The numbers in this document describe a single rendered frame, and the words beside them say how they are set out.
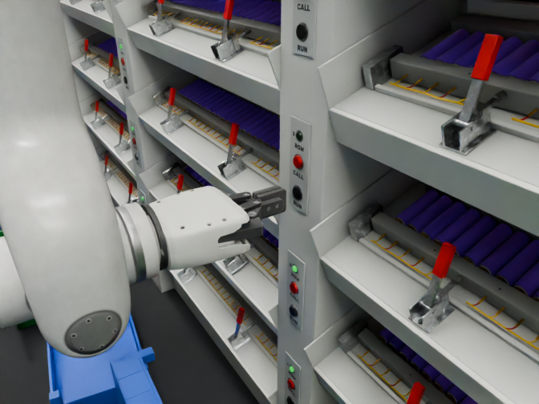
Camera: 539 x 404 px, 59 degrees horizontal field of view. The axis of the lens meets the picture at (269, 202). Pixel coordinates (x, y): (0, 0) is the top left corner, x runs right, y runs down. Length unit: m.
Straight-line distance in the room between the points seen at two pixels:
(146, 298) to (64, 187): 1.06
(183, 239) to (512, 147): 0.32
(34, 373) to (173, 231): 0.87
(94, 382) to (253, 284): 0.51
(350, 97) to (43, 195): 0.33
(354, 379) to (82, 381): 0.72
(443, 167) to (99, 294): 0.31
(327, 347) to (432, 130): 0.39
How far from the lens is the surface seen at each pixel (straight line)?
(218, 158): 0.89
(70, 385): 1.26
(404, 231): 0.60
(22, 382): 1.31
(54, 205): 0.39
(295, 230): 0.65
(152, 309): 1.40
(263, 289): 0.87
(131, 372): 0.96
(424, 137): 0.46
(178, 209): 0.54
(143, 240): 0.49
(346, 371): 0.74
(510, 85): 0.47
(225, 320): 1.11
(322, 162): 0.56
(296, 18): 0.57
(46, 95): 0.41
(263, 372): 1.00
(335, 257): 0.62
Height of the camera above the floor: 0.89
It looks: 28 degrees down
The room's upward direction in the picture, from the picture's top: straight up
